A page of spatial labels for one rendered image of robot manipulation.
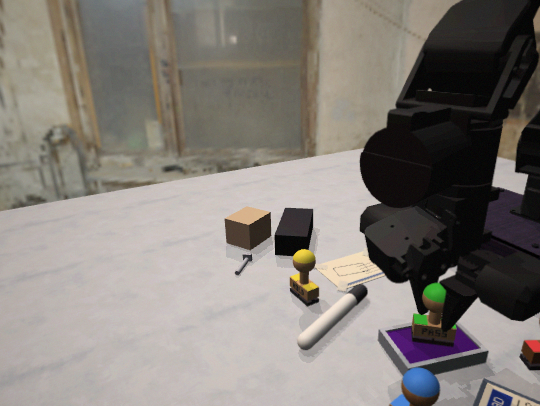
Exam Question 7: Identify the cream long rounded cylinder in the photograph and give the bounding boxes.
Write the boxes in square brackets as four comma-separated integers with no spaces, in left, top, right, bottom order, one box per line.
[297,284,368,350]

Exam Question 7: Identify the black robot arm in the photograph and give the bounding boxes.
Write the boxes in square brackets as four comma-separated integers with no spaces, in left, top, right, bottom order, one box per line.
[360,0,540,285]

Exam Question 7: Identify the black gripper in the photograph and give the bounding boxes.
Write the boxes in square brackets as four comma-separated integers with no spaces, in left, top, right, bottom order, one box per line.
[360,181,540,332]

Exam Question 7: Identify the cream paper card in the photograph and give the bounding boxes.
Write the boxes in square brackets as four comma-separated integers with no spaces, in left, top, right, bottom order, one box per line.
[314,248,386,292]

